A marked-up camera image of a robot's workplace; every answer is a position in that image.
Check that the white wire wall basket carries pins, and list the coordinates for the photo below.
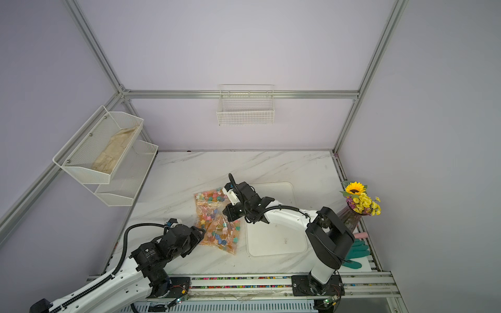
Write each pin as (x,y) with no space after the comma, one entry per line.
(246,104)

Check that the beige cloth in shelf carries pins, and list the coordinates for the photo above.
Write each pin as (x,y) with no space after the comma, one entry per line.
(108,159)

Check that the green rubber glove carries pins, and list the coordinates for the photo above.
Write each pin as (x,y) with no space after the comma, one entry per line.
(358,250)

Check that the white plastic tray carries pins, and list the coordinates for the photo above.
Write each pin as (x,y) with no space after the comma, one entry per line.
(267,240)

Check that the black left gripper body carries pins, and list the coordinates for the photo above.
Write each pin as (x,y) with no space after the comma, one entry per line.
(195,238)

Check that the sunflower and yellow flower bouquet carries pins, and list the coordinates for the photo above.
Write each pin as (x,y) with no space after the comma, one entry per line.
(358,200)

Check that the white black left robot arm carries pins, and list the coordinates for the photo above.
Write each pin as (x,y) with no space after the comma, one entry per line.
(129,266)

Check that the clear ziploc bag of candies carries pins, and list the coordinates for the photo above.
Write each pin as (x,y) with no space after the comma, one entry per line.
(219,231)

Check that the white two-tier mesh shelf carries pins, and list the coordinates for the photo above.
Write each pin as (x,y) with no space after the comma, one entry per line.
(123,185)

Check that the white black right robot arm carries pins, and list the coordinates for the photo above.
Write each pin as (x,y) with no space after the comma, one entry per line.
(329,237)

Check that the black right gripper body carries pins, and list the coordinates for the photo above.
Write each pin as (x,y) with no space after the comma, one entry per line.
(239,210)

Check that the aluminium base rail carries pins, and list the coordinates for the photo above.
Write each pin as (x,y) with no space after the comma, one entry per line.
(278,286)

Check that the dark glass vase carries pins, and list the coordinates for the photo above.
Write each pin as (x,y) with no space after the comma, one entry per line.
(349,217)

